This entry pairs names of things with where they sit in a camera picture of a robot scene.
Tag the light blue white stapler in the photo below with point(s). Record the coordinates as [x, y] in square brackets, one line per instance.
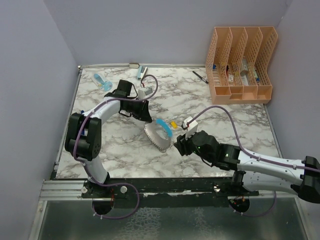
[142, 70]

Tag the black pen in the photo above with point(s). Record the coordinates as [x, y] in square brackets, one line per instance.
[200, 77]

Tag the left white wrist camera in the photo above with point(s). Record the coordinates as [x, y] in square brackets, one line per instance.
[144, 92]

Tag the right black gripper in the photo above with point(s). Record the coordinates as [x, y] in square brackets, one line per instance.
[182, 144]

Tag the items in organizer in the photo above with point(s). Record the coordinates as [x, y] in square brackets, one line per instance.
[244, 73]

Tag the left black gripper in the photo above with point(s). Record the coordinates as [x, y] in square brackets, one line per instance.
[143, 113]

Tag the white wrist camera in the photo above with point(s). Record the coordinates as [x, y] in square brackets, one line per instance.
[144, 92]
[190, 125]

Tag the yellow key tag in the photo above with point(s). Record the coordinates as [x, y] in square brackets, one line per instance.
[174, 125]

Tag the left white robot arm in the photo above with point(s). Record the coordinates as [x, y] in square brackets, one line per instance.
[84, 132]

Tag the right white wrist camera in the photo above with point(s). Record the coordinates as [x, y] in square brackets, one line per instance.
[190, 125]

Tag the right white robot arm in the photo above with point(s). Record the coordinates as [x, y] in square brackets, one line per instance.
[254, 172]

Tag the orange desk file organizer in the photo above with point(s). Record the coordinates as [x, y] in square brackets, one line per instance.
[237, 63]

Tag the blue packaged item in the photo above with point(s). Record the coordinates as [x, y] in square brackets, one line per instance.
[101, 82]

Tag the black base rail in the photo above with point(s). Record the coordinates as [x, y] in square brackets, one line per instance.
[166, 192]

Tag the beige wall clip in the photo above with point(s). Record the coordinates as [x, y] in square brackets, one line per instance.
[134, 65]

